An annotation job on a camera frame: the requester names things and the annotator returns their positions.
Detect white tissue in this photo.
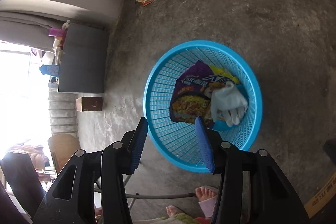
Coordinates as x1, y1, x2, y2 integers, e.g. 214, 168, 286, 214
211, 81, 248, 127

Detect purple noodle wrapper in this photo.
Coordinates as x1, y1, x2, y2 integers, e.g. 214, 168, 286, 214
169, 60, 226, 128

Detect yellow snack wrapper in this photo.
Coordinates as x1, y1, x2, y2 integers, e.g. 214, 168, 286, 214
209, 65, 240, 85

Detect blue plastic trash basket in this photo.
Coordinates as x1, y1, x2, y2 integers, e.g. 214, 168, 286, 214
143, 40, 263, 173

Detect person's foot in pink slipper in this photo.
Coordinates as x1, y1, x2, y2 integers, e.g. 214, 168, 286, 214
195, 185, 218, 218

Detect grey cabinet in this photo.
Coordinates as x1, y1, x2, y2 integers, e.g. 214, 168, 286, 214
58, 23, 109, 94

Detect purple cup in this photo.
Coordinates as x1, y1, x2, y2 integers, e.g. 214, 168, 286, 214
49, 28, 66, 38

